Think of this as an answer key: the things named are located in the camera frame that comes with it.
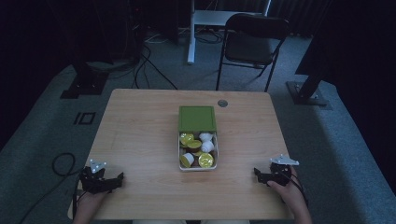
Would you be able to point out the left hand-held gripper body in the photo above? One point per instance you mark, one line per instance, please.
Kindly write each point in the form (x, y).
(93, 180)

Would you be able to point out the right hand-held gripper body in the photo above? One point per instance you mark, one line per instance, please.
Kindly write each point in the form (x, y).
(281, 172)

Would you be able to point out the person's right hand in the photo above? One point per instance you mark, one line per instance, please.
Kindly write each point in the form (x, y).
(289, 193)

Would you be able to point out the person's left hand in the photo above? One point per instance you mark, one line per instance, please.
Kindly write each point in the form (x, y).
(88, 202)

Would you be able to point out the white box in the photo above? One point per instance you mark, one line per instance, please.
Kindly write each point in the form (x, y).
(180, 155)

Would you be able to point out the pile of coffee capsules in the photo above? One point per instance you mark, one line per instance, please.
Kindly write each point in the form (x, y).
(199, 149)

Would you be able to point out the grey round table grommet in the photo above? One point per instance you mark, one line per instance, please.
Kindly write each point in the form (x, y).
(222, 103)

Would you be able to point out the black slanted stand with base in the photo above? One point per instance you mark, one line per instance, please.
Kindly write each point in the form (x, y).
(306, 91)

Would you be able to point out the green box lid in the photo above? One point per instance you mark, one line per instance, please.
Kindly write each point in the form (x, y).
(196, 118)

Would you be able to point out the black folding chair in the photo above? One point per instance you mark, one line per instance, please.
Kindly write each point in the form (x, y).
(252, 46)

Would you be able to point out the dark curtain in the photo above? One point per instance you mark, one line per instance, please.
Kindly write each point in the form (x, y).
(358, 62)

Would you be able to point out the black stand with base plate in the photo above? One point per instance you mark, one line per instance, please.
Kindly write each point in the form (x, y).
(84, 82)

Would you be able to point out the white desk frame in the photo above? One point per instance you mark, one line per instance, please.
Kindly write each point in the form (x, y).
(211, 17)

